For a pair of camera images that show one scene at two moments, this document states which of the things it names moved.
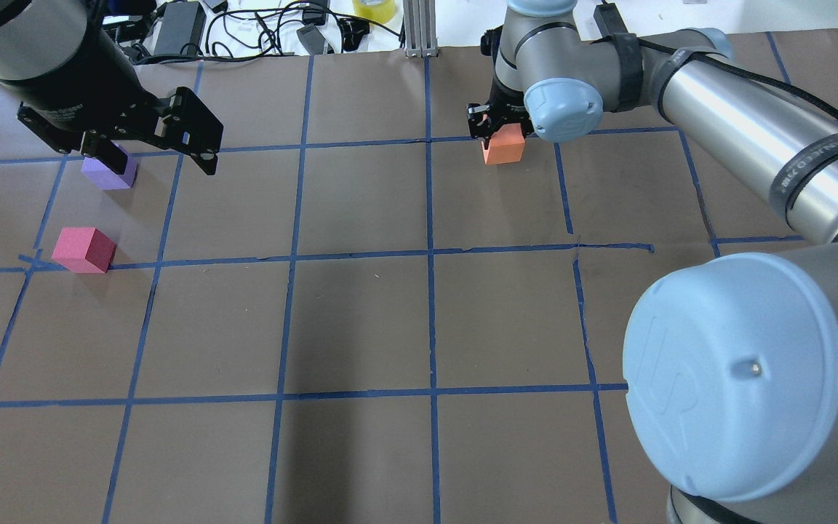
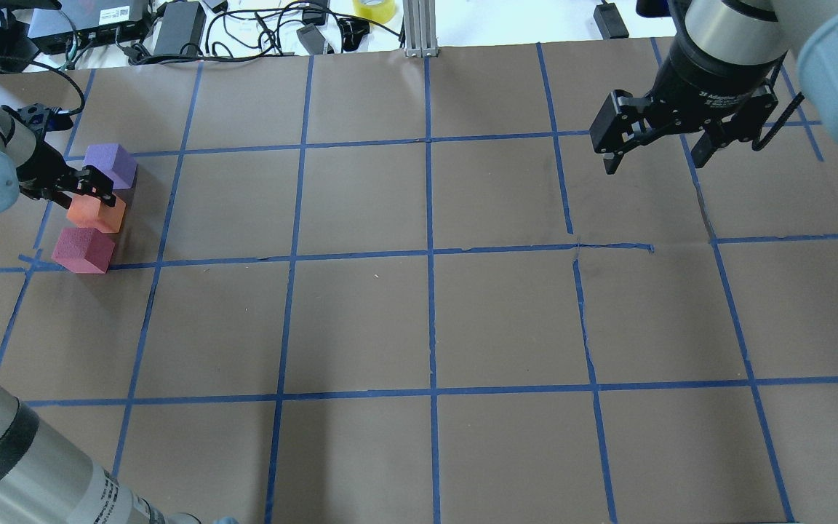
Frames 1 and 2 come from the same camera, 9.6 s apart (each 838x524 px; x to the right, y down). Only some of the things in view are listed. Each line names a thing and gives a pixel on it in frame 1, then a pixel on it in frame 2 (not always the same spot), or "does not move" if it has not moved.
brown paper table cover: (356, 319) does not move
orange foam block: (507, 145) → (89, 212)
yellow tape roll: (380, 11) does not move
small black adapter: (609, 20) does not move
